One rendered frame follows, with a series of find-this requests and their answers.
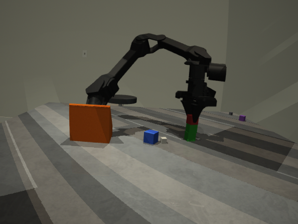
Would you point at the green block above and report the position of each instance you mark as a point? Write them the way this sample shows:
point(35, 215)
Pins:
point(191, 128)
point(190, 137)

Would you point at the small purple cube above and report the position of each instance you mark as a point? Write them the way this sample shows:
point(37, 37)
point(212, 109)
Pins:
point(242, 118)

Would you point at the blue cube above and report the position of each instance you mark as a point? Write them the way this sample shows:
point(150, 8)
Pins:
point(151, 136)

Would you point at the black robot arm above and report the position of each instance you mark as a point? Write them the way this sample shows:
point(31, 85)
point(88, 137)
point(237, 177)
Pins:
point(100, 91)

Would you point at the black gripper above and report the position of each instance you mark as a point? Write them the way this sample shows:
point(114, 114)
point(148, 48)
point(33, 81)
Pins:
point(193, 100)

